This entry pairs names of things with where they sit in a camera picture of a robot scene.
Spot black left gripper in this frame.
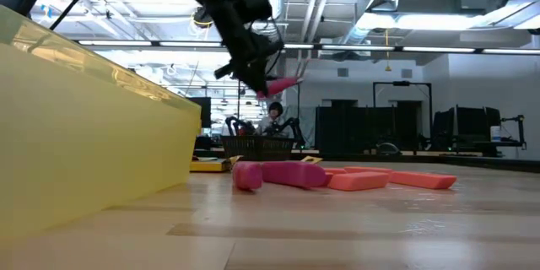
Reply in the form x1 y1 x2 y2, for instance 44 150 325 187
213 6 284 96

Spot pink eraser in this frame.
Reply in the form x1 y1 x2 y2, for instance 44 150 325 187
256 76 305 100
231 160 264 191
261 160 328 189

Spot person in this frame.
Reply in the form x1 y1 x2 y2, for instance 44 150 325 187
259 100 292 137

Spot black computer monitor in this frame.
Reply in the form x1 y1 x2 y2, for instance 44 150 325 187
189 96 212 130

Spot black mesh plastic basket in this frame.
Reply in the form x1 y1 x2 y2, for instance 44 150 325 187
219 135 295 162

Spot black partition screen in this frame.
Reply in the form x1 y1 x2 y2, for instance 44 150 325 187
315 105 423 155

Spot bright fluorescent ceiling fixture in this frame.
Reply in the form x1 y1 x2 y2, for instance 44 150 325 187
356 11 478 31

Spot yellow translucent plastic tray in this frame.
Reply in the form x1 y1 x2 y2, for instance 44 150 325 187
0 4 203 241

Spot black workstation monitors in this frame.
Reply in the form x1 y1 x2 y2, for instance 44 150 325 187
430 105 503 153

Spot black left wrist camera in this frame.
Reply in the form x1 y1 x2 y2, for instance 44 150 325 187
234 0 274 24

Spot yellow black cable reel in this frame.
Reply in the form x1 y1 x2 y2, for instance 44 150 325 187
192 6 214 30

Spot yellow hanging cord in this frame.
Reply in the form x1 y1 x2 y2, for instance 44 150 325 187
383 29 392 73

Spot black metal frame stand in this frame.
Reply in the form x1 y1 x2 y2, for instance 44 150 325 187
372 80 434 153

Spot black aluminium table frame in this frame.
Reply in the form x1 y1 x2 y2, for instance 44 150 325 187
192 147 540 174

